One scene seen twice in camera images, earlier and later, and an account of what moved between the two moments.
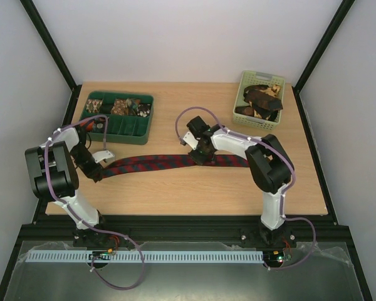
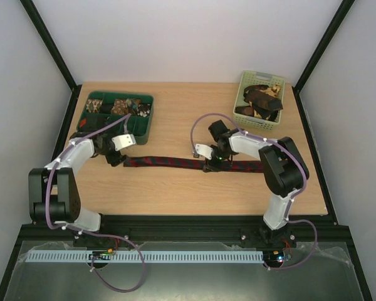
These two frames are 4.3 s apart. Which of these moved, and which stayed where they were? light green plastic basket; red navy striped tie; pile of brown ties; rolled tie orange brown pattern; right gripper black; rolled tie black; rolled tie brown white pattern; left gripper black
Moved: left gripper black; right gripper black; red navy striped tie
Stayed: rolled tie black; pile of brown ties; rolled tie brown white pattern; rolled tie orange brown pattern; light green plastic basket
